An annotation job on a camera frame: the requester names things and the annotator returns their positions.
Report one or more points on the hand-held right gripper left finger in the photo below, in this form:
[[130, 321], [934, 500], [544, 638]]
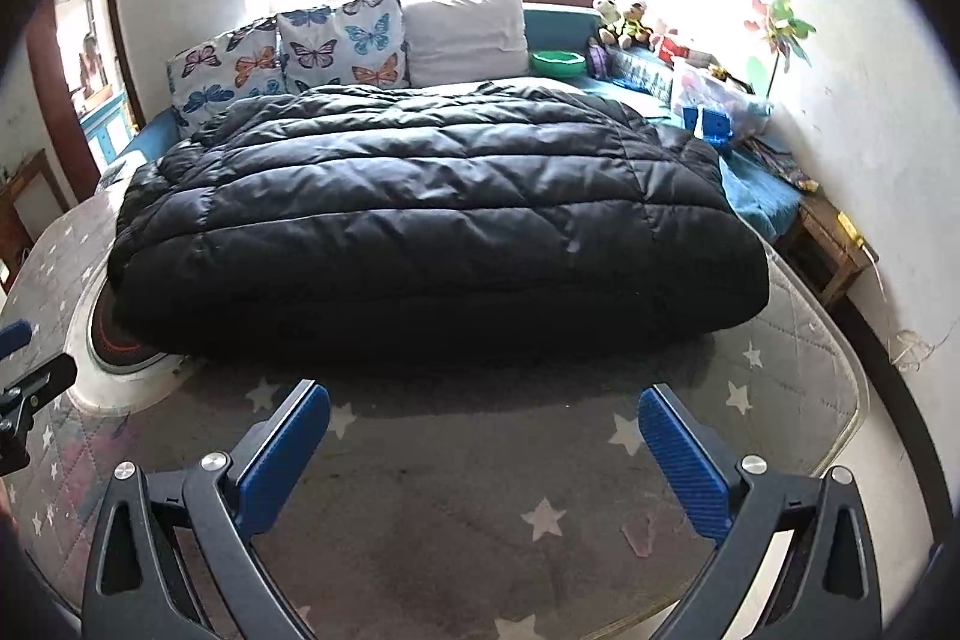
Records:
[[289, 452]]

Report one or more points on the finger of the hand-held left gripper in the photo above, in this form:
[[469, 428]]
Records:
[[41, 381], [13, 338]]

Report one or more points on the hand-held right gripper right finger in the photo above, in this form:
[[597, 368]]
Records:
[[679, 460]]

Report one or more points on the black puffer jacket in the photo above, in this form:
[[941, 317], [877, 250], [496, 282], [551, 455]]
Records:
[[435, 212]]

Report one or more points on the wooden chair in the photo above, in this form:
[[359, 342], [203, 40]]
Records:
[[30, 197]]

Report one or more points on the grey star print mattress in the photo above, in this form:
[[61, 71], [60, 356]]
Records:
[[465, 505]]

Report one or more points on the blue cabinet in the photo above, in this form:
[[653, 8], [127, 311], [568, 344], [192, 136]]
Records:
[[109, 126]]

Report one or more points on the wooden bedside table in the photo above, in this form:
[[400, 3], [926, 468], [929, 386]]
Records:
[[825, 242]]

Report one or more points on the blue cloth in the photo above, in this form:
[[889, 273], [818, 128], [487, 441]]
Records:
[[761, 190]]

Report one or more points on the blue plastic toy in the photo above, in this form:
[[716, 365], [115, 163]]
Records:
[[709, 126]]

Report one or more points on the butterfly print pillow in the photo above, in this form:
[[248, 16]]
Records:
[[345, 44], [225, 70]]

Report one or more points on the clear plastic storage box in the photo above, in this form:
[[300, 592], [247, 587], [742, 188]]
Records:
[[724, 89]]

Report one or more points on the red box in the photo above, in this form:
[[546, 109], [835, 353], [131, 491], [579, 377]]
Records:
[[675, 49]]

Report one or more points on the green bowl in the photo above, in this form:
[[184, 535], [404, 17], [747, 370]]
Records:
[[559, 63]]

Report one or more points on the pink plush toy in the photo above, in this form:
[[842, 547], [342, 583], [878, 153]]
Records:
[[664, 34]]

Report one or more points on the brown bear plush toy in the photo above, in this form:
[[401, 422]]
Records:
[[636, 25]]

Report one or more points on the colourful pinwheel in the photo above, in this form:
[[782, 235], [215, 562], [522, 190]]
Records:
[[780, 29]]

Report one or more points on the teal cushion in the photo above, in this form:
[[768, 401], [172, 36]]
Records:
[[562, 29]]

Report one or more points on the panda plush toy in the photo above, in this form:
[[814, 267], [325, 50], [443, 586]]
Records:
[[607, 14]]

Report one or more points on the white pillow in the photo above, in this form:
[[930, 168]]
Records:
[[465, 36]]

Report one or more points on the wall poster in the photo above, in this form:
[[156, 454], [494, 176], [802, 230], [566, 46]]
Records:
[[91, 63]]

